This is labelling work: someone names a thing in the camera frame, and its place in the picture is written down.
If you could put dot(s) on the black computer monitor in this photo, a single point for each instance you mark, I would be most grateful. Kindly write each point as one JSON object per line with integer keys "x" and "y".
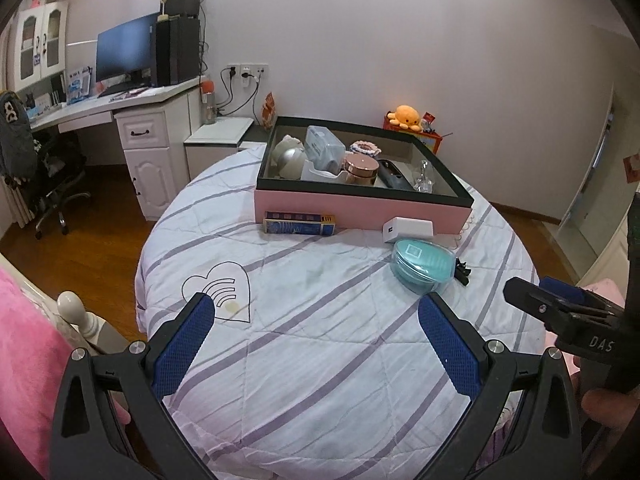
{"x": 125, "y": 45}

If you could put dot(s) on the white door frame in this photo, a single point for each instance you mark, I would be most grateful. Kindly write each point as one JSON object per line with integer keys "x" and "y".
{"x": 595, "y": 200}

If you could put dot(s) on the black hair clip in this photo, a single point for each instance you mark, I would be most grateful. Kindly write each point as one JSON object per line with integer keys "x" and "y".
{"x": 461, "y": 272}

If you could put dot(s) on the striped white quilt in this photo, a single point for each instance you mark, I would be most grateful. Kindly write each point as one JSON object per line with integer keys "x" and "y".
{"x": 325, "y": 355}

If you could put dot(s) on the teal oval case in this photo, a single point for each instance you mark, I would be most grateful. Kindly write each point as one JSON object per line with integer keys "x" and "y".
{"x": 420, "y": 267}

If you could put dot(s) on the red printed storage box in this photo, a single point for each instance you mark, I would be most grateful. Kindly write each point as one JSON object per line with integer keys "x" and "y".
{"x": 434, "y": 144}

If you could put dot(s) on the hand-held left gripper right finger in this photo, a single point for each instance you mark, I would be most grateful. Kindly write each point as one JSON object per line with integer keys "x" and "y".
{"x": 450, "y": 347}

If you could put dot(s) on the pink fleece blanket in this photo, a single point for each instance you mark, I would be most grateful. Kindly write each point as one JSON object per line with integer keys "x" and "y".
{"x": 30, "y": 360}

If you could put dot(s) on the white wooden bedpost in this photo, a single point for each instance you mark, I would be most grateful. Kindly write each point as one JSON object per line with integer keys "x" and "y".
{"x": 70, "y": 305}

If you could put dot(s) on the blue and gold box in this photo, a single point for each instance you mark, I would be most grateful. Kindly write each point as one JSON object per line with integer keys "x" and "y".
{"x": 300, "y": 223}

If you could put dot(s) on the pink box with black rim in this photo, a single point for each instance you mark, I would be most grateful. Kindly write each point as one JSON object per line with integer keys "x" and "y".
{"x": 350, "y": 210}

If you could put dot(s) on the white side table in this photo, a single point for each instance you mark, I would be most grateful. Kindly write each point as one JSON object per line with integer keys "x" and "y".
{"x": 220, "y": 130}

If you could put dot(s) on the grey jacket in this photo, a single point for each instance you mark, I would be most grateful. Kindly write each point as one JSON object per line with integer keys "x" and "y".
{"x": 15, "y": 135}

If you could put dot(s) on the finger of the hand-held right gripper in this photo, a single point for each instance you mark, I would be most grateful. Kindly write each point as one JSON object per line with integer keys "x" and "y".
{"x": 540, "y": 300}
{"x": 562, "y": 287}

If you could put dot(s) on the person's right hand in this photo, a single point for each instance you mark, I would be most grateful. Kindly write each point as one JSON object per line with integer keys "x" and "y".
{"x": 607, "y": 407}

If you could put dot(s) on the white radiator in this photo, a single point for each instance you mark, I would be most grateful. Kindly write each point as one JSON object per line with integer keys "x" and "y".
{"x": 17, "y": 205}

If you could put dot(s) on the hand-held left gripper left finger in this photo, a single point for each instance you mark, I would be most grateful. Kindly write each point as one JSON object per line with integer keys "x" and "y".
{"x": 182, "y": 345}

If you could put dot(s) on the red wall sticker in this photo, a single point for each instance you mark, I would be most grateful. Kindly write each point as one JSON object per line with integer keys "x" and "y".
{"x": 631, "y": 167}

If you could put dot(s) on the white hutch cabinet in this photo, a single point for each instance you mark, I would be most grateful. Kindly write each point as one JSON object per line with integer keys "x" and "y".
{"x": 40, "y": 45}

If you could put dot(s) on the white wall power outlet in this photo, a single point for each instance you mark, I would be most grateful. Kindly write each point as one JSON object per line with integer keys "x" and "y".
{"x": 247, "y": 69}

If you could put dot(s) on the clear plastic packet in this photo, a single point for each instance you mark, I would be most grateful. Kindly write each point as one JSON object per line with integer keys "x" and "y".
{"x": 325, "y": 147}

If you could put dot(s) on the orange patterned bag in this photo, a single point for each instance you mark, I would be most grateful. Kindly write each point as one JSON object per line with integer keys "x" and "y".
{"x": 269, "y": 110}

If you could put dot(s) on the black speaker box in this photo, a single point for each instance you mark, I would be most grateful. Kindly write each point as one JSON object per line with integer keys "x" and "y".
{"x": 184, "y": 0}

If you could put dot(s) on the white charger block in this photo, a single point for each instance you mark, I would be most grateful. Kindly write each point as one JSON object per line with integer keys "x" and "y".
{"x": 407, "y": 230}

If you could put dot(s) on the white desk with drawers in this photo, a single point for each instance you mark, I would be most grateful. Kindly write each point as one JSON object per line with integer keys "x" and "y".
{"x": 150, "y": 175}

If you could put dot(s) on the rose gold cylinder jar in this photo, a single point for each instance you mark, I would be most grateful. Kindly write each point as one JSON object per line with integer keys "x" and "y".
{"x": 360, "y": 170}

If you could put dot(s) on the black remote control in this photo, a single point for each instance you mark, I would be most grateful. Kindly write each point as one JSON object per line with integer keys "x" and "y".
{"x": 392, "y": 175}

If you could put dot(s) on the small red toy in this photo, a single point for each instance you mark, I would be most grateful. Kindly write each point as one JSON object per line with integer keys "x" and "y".
{"x": 428, "y": 121}

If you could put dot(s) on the orange octopus plush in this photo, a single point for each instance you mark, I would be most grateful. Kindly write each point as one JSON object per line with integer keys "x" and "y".
{"x": 405, "y": 116}

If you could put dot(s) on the water bottle with red cap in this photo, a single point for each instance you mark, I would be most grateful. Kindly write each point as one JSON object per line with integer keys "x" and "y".
{"x": 208, "y": 102}

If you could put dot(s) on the blue printed box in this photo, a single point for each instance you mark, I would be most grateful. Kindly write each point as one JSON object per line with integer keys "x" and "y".
{"x": 80, "y": 86}

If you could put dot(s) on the clear glass bottle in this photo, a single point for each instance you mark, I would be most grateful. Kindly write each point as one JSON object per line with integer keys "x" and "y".
{"x": 424, "y": 182}

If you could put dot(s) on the black office chair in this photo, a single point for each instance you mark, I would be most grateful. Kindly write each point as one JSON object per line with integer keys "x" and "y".
{"x": 60, "y": 160}

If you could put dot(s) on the black computer tower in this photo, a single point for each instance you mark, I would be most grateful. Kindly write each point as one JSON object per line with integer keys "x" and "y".
{"x": 177, "y": 52}

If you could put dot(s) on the white cup holder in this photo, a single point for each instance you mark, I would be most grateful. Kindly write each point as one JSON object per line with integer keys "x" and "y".
{"x": 320, "y": 175}

